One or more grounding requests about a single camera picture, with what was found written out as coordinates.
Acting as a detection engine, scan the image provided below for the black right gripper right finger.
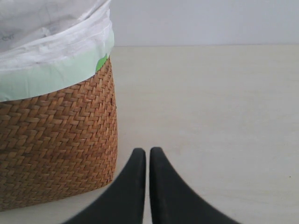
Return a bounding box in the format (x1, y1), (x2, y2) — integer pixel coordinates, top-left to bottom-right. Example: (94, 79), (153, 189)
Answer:
(149, 147), (237, 224)

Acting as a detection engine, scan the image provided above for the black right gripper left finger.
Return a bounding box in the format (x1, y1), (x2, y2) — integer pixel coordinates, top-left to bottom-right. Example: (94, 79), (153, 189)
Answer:
(65, 148), (146, 224)

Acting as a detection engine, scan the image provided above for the woven wicker waste basket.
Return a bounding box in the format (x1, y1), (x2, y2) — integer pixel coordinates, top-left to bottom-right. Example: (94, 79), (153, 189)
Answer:
(0, 57), (118, 211)

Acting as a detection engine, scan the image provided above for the white and green bin liner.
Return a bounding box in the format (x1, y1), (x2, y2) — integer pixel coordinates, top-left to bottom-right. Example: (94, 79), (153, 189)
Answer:
(0, 0), (114, 102)

